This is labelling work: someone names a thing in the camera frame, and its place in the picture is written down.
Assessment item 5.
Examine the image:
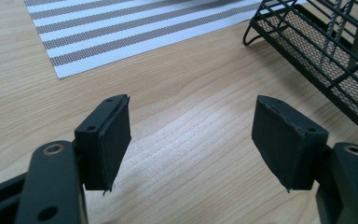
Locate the black wire mesh rack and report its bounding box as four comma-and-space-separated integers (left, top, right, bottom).
242, 0, 358, 142

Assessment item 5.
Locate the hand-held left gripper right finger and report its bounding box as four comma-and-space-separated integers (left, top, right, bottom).
251, 94, 330, 194

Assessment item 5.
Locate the striped woven placemat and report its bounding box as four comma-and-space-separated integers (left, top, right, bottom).
23, 0, 307, 79

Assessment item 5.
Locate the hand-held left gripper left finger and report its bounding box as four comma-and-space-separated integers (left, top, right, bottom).
74, 93, 132, 196

